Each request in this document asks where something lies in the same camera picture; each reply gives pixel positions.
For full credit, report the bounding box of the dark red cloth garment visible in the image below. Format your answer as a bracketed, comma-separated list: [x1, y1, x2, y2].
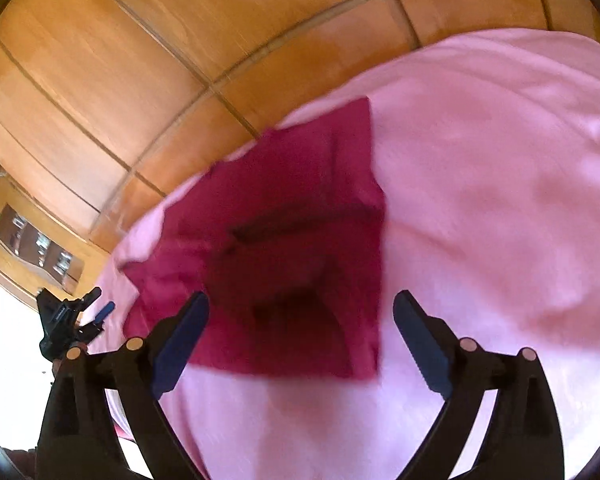
[123, 99, 386, 380]

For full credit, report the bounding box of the wooden wardrobe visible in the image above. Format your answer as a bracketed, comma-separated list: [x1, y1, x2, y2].
[0, 0, 600, 249]

